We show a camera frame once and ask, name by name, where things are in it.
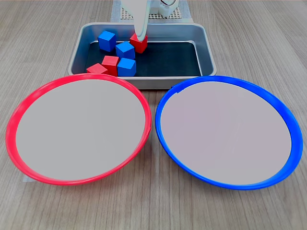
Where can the blue cube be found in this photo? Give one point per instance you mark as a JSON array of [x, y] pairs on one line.
[[106, 41], [125, 50], [126, 67]]

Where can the red cube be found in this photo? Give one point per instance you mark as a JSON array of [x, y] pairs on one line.
[[140, 46], [96, 69], [110, 64]]

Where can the black tray mat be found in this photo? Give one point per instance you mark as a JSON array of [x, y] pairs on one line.
[[168, 60]]

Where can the steel tray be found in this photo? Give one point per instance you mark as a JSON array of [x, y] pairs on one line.
[[206, 48]]

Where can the white plate with red rim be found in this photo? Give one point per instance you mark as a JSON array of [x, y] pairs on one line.
[[79, 129]]

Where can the white plate with blue rim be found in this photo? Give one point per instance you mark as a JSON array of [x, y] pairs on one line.
[[225, 134]]

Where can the small white paper scrap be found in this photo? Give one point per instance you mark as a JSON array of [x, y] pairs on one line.
[[27, 179]]

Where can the pale perforated base plate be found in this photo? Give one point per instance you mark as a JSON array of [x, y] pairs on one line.
[[176, 14]]

